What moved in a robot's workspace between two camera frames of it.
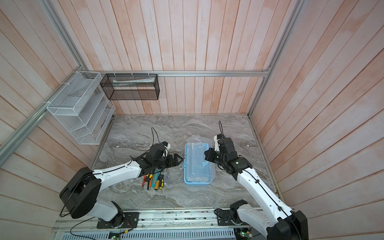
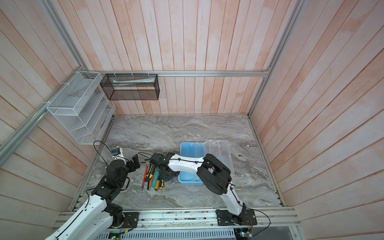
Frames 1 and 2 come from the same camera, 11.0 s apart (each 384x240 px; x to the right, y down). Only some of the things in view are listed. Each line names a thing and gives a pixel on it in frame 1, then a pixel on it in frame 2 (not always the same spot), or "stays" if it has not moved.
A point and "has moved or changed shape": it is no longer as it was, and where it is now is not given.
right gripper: x=209 y=155 -> x=164 y=176
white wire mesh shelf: x=84 y=107 stays
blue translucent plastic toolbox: x=198 y=171 has moved or changed shape
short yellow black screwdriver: x=162 y=182 stays
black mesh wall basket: x=131 y=86 stays
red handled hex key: x=143 y=181 stays
